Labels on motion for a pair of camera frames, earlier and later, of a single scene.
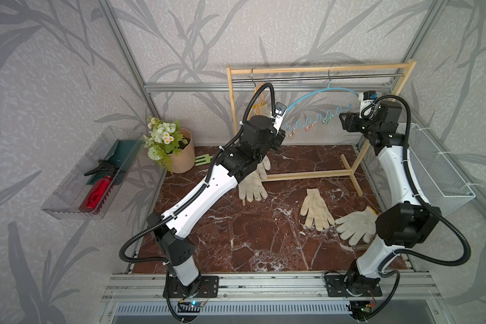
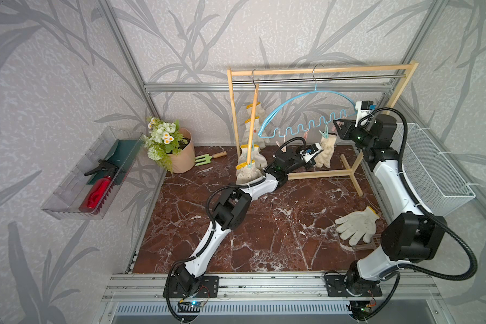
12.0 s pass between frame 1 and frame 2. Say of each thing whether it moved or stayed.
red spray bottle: stayed
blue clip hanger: moved
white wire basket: stayed
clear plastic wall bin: stayed
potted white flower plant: stayed
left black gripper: moved
